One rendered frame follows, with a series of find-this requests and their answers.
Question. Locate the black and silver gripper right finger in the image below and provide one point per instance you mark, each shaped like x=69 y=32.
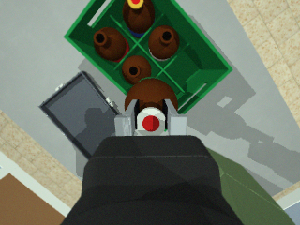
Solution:
x=174 y=122

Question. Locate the green bottle crate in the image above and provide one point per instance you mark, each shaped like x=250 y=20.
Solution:
x=190 y=68

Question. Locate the grey rectangular tray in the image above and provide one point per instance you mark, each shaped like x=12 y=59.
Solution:
x=83 y=115

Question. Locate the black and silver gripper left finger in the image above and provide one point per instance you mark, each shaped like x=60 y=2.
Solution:
x=125 y=124

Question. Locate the grey flat bar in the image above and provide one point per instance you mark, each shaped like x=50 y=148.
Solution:
x=108 y=99

